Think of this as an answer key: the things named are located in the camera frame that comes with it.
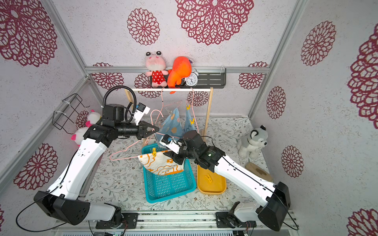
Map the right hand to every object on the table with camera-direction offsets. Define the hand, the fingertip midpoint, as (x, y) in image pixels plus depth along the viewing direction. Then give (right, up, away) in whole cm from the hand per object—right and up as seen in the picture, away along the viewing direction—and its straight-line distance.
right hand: (166, 148), depth 69 cm
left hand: (-4, +8, -1) cm, 9 cm away
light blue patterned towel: (-1, +12, +29) cm, 31 cm away
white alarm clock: (+13, +39, +21) cm, 46 cm away
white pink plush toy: (-51, +16, +26) cm, 59 cm away
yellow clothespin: (+23, -20, +19) cm, 36 cm away
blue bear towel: (+11, +11, +35) cm, 38 cm away
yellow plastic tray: (+23, -22, +18) cm, 37 cm away
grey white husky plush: (+49, -1, +22) cm, 54 cm away
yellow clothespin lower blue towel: (+13, +13, +15) cm, 24 cm away
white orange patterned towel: (-4, -10, +10) cm, 15 cm away
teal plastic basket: (-6, -25, +17) cm, 31 cm away
